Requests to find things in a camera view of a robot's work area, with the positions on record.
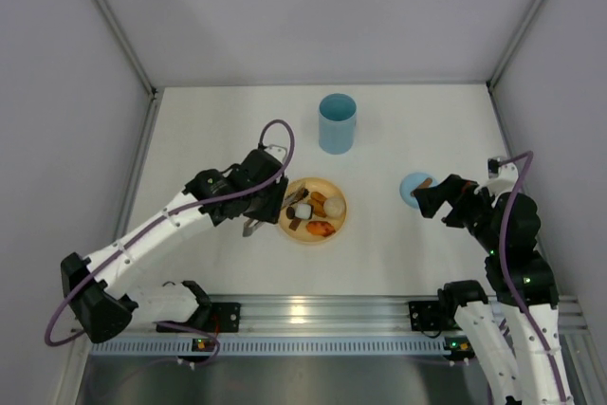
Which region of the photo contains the orange fried nugget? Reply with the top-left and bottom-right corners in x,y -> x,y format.
313,202 -> 326,217
310,192 -> 327,204

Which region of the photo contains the brown square chocolate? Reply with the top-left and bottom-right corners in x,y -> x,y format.
288,218 -> 302,231

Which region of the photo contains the red orange fried piece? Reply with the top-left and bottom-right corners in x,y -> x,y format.
306,220 -> 336,238

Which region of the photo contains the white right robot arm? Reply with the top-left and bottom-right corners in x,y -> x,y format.
409,151 -> 575,404

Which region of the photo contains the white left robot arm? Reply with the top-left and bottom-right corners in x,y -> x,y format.
61,145 -> 290,343

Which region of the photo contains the beige round plate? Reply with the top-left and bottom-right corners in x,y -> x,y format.
277,177 -> 348,245

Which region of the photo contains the light blue cylindrical container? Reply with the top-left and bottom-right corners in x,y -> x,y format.
319,93 -> 358,155

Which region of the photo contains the light blue lid with strap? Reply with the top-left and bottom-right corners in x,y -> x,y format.
399,172 -> 437,210

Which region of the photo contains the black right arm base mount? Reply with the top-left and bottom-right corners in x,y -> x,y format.
408,300 -> 450,333

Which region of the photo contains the aluminium front rail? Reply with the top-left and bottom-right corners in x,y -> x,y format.
70,294 -> 589,335

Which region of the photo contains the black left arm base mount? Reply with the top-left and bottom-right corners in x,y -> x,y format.
156,302 -> 241,334

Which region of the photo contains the perforated cable duct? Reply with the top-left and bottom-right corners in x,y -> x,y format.
90,336 -> 449,357

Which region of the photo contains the aluminium frame post right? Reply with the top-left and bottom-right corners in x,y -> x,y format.
486,0 -> 548,95

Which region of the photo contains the aluminium frame post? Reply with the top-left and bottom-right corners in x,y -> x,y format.
92,0 -> 157,100
486,0 -> 548,95

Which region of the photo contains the aluminium frame post left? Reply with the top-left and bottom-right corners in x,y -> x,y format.
92,0 -> 157,100

